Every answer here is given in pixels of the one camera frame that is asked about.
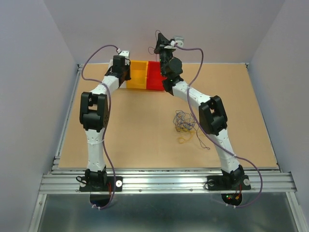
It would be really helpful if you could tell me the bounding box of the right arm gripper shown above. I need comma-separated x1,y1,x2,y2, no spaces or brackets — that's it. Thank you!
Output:
153,33,173,77

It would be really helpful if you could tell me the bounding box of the coloured wire bundle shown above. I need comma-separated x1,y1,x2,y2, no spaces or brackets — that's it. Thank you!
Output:
171,110,211,150

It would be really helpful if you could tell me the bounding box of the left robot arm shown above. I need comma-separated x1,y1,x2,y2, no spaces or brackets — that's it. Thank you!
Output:
77,52,130,192

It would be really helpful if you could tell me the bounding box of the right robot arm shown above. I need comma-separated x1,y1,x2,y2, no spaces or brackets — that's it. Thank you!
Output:
154,32,245,190

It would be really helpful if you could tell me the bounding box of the yellow plastic bin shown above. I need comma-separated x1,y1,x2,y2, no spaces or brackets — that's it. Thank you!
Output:
126,60,148,90

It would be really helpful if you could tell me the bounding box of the red plastic bin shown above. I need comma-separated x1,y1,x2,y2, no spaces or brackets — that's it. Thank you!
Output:
146,61,165,91

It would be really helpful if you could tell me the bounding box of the white plastic bin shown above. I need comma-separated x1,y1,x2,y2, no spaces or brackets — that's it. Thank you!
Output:
105,61,130,87

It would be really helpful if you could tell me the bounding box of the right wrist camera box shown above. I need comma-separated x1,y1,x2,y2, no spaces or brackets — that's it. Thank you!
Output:
169,36,184,48

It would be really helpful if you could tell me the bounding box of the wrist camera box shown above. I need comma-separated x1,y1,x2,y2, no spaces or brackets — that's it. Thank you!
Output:
116,48,130,59
169,36,184,48

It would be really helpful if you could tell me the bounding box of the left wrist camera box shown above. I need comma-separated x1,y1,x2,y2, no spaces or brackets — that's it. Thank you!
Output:
116,48,130,59

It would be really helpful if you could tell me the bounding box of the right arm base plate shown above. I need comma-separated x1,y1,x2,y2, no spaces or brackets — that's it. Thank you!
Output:
206,175,251,191

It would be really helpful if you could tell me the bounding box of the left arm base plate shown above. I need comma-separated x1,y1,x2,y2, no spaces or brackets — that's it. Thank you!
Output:
76,176,123,192

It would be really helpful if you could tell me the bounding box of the aluminium mounting rail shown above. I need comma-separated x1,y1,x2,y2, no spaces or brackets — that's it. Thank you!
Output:
39,167,297,194

